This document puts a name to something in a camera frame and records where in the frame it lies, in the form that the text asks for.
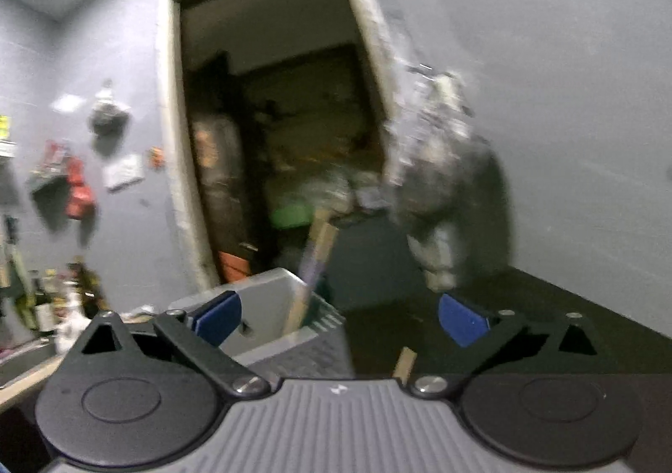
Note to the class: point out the red plastic bag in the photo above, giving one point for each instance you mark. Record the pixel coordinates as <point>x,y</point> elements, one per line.
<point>81,201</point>

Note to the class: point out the purple wooden chopstick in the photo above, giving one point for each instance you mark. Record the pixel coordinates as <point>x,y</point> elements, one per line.
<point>321,240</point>

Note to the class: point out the grey perforated utensil basket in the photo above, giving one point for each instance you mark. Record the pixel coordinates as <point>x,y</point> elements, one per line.
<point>285,334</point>

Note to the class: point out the orange wall hook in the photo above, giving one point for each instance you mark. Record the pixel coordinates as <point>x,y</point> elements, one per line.
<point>156,158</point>

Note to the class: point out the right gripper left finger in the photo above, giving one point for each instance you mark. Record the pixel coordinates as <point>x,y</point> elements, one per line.
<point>197,336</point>

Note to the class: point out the white wall switch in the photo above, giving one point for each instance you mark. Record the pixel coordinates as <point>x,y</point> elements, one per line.
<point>124,172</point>

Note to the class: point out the clear plastic bag of scraps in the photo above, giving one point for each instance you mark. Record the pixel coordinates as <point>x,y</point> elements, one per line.
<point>444,185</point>

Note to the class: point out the grey bag on wall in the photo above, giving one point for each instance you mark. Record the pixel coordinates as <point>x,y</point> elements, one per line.
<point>108,115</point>

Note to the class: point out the dark glass bottle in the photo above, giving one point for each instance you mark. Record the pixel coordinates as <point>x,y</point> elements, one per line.
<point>88,284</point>

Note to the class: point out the green box on shelf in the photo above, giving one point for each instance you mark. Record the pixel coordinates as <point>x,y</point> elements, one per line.
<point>295,214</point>

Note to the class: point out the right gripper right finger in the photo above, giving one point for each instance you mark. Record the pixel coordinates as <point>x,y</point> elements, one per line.
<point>471,337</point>

